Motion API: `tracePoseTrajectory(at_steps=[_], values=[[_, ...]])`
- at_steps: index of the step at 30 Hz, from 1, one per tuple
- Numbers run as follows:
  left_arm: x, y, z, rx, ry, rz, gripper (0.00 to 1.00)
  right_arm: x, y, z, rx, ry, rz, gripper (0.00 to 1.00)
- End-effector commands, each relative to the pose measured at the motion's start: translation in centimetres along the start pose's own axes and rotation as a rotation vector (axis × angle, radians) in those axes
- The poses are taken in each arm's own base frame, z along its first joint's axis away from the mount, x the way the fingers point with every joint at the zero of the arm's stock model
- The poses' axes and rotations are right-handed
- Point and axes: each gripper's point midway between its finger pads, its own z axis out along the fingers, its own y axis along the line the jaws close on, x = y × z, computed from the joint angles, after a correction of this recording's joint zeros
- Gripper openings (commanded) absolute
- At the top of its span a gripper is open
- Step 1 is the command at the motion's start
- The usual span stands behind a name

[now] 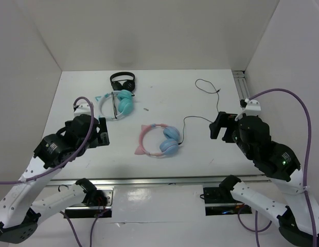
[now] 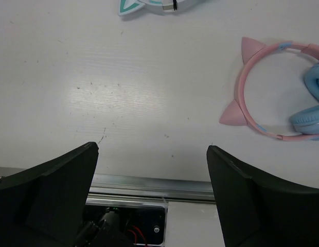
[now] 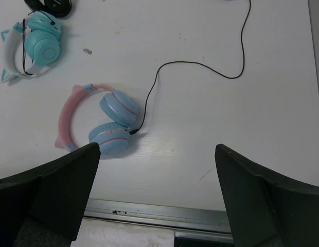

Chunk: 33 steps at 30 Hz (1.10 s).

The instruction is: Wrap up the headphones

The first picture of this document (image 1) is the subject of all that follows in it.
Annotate black headphone audio cable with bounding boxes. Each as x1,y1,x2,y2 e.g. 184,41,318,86
178,79,221,147

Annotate pink blue cat-ear headphones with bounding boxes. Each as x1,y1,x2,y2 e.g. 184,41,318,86
134,123,181,158

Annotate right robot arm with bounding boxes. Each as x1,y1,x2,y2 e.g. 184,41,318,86
209,112,319,246

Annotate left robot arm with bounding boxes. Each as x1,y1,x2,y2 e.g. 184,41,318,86
0,114,110,244

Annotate teal white cat-ear headphones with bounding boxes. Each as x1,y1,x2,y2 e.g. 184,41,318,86
94,90,135,121

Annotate black headphones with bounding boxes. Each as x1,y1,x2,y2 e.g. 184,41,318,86
110,72,135,92

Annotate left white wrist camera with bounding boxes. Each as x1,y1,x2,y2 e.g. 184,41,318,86
74,102,94,117

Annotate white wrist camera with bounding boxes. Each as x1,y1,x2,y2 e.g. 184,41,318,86
74,102,94,117
240,98,261,116

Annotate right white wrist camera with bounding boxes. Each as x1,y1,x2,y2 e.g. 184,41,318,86
240,98,261,116

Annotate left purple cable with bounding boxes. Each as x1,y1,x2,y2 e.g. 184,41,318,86
0,96,95,185

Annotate purple cable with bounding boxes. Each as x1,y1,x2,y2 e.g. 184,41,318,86
238,88,318,247
0,96,95,185

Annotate aluminium right rail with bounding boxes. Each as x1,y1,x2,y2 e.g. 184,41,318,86
232,70,251,99

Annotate aluminium rail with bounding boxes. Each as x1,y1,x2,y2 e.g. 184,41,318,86
232,70,251,99
46,175,269,187

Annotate aluminium front rail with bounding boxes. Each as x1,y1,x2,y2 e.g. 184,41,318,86
46,175,269,187

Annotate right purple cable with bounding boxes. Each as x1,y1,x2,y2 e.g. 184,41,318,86
238,88,318,247

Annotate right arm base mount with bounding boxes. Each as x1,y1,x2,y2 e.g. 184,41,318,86
200,187,252,216

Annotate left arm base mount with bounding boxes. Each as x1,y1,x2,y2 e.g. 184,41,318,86
64,186,114,219

